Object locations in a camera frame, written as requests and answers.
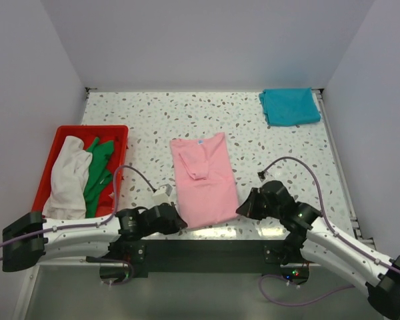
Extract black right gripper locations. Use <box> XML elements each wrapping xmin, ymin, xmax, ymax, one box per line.
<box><xmin>236</xmin><ymin>187</ymin><xmax>282</xmax><ymax>221</ymax></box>

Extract pink t shirt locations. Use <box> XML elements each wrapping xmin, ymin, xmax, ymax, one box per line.
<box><xmin>170</xmin><ymin>133</ymin><xmax>239</xmax><ymax>229</ymax></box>

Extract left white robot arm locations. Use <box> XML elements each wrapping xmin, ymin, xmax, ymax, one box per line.
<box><xmin>2</xmin><ymin>203</ymin><xmax>187</xmax><ymax>273</ymax></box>

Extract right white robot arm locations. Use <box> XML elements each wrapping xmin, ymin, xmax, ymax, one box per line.
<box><xmin>236</xmin><ymin>181</ymin><xmax>400</xmax><ymax>319</ymax></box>

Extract green t shirt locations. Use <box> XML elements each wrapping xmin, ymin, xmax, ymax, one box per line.
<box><xmin>83</xmin><ymin>137</ymin><xmax>114</xmax><ymax>219</ymax></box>

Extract teal folded t shirt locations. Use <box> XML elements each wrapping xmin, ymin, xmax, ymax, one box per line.
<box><xmin>259</xmin><ymin>87</ymin><xmax>321</xmax><ymax>127</ymax></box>

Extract red plastic bin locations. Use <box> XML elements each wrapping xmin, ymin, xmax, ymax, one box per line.
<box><xmin>30</xmin><ymin>125</ymin><xmax>129</xmax><ymax>221</ymax></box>

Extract white t shirt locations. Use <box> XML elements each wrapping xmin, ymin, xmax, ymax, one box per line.
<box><xmin>43</xmin><ymin>136</ymin><xmax>92</xmax><ymax>220</ymax></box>

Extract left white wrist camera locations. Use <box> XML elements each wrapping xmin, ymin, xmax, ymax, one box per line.
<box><xmin>152</xmin><ymin>184</ymin><xmax>173</xmax><ymax>205</ymax></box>

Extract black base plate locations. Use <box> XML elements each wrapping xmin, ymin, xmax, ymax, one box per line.
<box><xmin>85</xmin><ymin>239</ymin><xmax>323</xmax><ymax>279</ymax></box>

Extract aluminium frame rail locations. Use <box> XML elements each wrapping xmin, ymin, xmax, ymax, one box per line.
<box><xmin>349</xmin><ymin>213</ymin><xmax>376</xmax><ymax>249</ymax></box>

